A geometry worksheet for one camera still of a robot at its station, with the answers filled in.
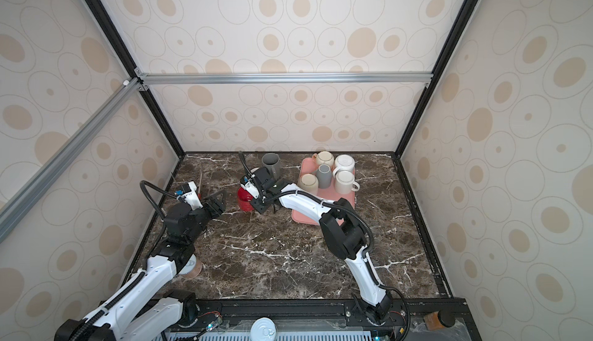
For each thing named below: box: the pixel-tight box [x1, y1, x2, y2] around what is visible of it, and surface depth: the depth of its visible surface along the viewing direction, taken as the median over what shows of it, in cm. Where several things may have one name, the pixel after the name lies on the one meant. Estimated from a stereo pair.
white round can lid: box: [250, 317, 278, 341], surface depth 67 cm
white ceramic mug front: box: [334, 170, 360, 195], surface depth 104 cm
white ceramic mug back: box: [332, 154, 356, 176], surface depth 107 cm
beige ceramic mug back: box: [311, 151, 335, 169], surface depth 108 cm
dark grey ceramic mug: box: [260, 152, 281, 180], surface depth 105 cm
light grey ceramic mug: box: [315, 163, 333, 190], surface depth 103 cm
